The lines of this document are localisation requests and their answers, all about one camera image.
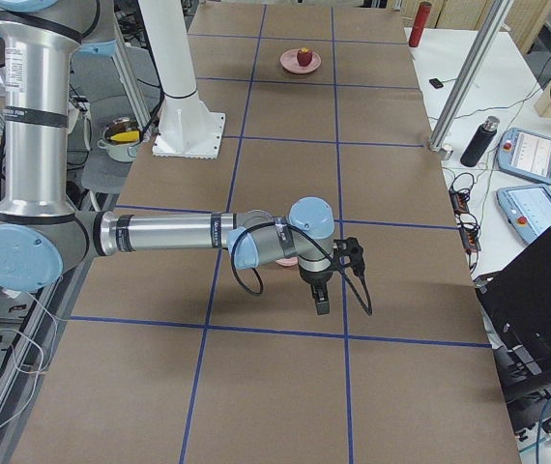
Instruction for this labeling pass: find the aluminium frame post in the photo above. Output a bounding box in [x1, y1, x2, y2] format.
[428, 0, 513, 157]

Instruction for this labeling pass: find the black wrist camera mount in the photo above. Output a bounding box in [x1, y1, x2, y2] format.
[333, 237, 365, 278]

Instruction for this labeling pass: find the orange black usb hub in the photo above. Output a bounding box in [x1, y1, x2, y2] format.
[449, 188, 480, 255]

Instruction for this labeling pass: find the black laptop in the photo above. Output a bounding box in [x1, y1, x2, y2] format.
[477, 225, 551, 368]

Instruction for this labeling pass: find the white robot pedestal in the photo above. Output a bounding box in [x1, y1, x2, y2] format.
[139, 0, 225, 160]

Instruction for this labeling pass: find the red water bottle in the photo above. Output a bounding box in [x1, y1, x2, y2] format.
[408, 1, 432, 48]

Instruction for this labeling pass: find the pink bowl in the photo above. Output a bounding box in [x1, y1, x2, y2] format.
[275, 257, 298, 267]

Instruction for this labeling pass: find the blue teach pendant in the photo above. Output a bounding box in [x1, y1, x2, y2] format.
[496, 128, 551, 185]
[496, 185, 551, 245]

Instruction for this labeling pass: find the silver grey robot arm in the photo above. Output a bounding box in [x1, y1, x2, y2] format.
[0, 1, 334, 314]

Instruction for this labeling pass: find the red apple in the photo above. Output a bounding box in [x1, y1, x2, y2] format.
[296, 46, 313, 68]

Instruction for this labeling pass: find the white pot with corn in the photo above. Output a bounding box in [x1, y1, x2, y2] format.
[97, 117, 141, 163]

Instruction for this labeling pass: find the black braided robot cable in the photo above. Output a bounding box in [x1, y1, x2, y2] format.
[229, 219, 373, 317]

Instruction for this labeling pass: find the pink plate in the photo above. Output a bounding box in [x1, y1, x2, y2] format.
[279, 47, 322, 74]

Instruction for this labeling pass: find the small black device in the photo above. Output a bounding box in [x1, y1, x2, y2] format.
[429, 78, 444, 89]

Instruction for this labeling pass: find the lower blue teach pendant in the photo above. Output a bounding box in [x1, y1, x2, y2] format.
[496, 185, 551, 245]

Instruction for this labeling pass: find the black water bottle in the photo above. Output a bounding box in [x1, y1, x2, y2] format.
[460, 116, 500, 167]

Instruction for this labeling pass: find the upper blue teach pendant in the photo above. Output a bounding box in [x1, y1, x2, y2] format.
[496, 128, 551, 185]

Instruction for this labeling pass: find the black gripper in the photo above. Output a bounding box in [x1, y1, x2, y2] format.
[299, 268, 333, 315]

